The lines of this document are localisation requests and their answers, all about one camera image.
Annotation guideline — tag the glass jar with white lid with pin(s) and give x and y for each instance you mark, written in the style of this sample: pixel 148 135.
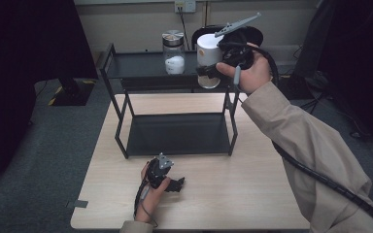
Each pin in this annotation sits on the glass jar with white lid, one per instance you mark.
pixel 207 51

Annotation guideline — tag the black chair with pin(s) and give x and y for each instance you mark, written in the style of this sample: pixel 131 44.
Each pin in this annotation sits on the black chair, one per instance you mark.
pixel 255 36

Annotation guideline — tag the black striped stand base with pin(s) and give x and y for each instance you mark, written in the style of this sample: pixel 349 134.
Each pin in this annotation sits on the black striped stand base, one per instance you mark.
pixel 74 93
pixel 296 89

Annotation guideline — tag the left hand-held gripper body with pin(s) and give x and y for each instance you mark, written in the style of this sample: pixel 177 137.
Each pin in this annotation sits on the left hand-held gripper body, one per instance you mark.
pixel 158 171

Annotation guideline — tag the grey tape piece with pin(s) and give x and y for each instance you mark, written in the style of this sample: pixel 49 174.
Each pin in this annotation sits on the grey tape piece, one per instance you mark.
pixel 77 204

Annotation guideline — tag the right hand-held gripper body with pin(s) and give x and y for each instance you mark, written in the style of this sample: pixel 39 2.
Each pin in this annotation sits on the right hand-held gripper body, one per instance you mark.
pixel 236 48

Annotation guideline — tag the white wall socket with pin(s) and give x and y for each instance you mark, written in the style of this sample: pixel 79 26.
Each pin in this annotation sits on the white wall socket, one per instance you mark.
pixel 185 5

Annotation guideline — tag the dark curtain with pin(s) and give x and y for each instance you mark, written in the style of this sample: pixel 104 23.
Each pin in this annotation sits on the dark curtain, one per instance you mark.
pixel 19 64
pixel 362 64

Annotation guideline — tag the glass jar with silver lid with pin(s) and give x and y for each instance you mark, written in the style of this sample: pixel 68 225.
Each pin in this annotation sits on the glass jar with silver lid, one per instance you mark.
pixel 174 63

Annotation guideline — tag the person's left hand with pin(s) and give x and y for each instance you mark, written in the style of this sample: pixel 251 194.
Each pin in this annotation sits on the person's left hand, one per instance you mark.
pixel 150 200

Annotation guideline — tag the black metal two-tier rack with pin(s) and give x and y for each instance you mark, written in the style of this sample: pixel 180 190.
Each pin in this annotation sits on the black metal two-tier rack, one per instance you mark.
pixel 175 132

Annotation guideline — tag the person's right hand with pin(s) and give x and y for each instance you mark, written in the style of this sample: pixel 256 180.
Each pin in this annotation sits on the person's right hand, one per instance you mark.
pixel 254 77

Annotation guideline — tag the beige wall conduit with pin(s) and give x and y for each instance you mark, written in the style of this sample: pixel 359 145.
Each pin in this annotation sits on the beige wall conduit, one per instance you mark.
pixel 207 13

